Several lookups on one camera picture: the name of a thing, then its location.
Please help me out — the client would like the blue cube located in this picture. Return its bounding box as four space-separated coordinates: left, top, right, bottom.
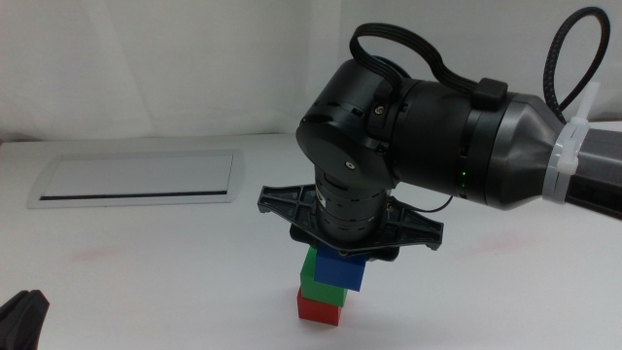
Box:
313 245 369 293

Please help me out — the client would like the green cube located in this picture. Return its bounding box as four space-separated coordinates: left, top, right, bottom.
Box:
299 245 349 308

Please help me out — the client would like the red cube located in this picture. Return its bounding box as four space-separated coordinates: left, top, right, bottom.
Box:
296 286 343 328

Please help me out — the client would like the white zip tie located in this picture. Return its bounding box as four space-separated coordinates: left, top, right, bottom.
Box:
540 81 603 206

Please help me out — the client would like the white cloth backdrop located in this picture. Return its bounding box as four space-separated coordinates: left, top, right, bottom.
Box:
0 0 622 143

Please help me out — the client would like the thin black cable loop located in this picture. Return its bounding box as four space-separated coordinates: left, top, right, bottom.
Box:
416 193 456 214

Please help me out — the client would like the silver table cable hatch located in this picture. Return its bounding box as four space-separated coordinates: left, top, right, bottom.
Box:
26 149 247 210

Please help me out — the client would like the black flat ribbon cable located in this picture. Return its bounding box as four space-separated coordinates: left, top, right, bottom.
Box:
349 21 510 111

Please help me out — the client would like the black braided cable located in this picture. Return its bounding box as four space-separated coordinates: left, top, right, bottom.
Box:
542 6 612 123

